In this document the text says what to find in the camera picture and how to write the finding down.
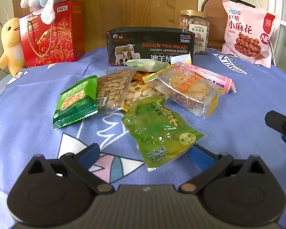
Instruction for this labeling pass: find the white yellow small packet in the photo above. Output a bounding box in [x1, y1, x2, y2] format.
[170, 54, 192, 65]

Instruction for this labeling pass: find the clear nut jar gold lid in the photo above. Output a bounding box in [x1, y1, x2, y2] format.
[179, 10, 210, 56]

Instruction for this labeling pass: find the pink snack packet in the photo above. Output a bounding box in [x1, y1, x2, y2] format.
[181, 62, 236, 93]

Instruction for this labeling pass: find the pale green snack packet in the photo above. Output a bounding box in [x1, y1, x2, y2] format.
[123, 59, 171, 73]

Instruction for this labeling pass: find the orange snack packet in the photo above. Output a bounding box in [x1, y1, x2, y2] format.
[132, 70, 149, 80]

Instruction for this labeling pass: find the black sheep-print box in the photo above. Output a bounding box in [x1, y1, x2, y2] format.
[106, 27, 194, 67]

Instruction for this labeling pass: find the green cracker packet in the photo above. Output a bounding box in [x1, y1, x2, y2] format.
[53, 75, 99, 130]

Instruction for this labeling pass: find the translucent green snack packet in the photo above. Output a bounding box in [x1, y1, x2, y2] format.
[121, 95, 205, 171]

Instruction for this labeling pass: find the clear peanut bag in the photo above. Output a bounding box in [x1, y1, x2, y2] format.
[95, 68, 137, 110]

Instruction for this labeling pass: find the red gift bag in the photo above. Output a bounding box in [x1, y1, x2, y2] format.
[18, 0, 86, 68]

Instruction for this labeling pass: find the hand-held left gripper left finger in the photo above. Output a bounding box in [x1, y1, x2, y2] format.
[26, 143, 115, 194]

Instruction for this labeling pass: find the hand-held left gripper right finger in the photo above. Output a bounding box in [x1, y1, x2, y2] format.
[180, 145, 265, 194]

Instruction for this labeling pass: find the large pink snack bag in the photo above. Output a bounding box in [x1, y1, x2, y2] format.
[221, 0, 280, 68]

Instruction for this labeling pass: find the blue printed tablecloth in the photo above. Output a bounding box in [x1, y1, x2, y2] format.
[0, 45, 286, 220]

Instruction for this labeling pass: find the clear broad bean bag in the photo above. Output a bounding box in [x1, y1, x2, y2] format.
[124, 76, 167, 111]

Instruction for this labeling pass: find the wood grain board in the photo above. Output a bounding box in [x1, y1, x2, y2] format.
[80, 0, 199, 53]

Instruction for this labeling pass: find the yellow-edged clear snack packet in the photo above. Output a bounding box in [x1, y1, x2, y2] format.
[142, 63, 226, 118]

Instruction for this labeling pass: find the yellow duck plush toy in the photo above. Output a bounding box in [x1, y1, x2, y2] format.
[0, 17, 27, 76]

